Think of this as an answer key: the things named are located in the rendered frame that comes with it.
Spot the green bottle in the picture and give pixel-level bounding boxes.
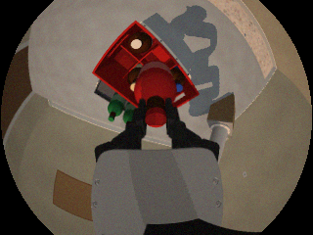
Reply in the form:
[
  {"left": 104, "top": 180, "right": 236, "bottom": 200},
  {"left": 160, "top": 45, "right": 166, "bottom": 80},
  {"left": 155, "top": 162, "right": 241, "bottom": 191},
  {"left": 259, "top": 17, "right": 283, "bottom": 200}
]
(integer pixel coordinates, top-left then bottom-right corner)
[
  {"left": 108, "top": 93, "right": 126, "bottom": 121},
  {"left": 123, "top": 103, "right": 137, "bottom": 124}
]

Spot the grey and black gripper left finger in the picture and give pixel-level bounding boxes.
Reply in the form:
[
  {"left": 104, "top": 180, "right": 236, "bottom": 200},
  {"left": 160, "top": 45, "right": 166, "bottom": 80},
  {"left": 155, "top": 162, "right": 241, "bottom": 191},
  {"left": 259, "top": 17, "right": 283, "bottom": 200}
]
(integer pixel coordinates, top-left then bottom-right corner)
[{"left": 95, "top": 99, "right": 147, "bottom": 163}]

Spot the brown bottle with white cap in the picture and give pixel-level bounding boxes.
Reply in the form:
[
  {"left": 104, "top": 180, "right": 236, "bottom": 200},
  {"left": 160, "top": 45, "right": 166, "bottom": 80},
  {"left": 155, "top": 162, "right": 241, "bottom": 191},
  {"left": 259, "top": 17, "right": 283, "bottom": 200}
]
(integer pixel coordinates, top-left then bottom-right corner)
[{"left": 128, "top": 32, "right": 153, "bottom": 54}]

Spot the brown bottle with blue cap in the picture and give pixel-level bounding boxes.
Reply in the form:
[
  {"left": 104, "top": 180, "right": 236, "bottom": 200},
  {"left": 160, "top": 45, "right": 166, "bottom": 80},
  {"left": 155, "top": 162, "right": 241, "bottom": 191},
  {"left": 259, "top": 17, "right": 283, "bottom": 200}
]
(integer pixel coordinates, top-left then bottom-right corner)
[{"left": 171, "top": 66, "right": 185, "bottom": 92}]

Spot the brown glass bottle with cream cap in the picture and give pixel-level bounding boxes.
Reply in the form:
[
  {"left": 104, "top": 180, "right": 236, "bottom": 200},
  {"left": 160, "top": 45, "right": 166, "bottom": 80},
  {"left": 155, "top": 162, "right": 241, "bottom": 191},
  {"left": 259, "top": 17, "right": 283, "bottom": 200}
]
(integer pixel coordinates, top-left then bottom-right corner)
[{"left": 127, "top": 63, "right": 142, "bottom": 91}]

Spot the red bottle crate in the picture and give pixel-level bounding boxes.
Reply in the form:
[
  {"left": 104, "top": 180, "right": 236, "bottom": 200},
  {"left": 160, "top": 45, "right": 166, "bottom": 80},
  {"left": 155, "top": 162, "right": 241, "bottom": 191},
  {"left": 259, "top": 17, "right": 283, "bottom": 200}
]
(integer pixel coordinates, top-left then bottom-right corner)
[{"left": 92, "top": 21, "right": 200, "bottom": 108}]

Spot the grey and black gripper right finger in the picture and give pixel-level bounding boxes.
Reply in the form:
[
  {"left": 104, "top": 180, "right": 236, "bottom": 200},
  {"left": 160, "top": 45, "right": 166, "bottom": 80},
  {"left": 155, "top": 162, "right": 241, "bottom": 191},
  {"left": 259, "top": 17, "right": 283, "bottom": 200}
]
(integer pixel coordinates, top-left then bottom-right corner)
[{"left": 165, "top": 98, "right": 220, "bottom": 162}]

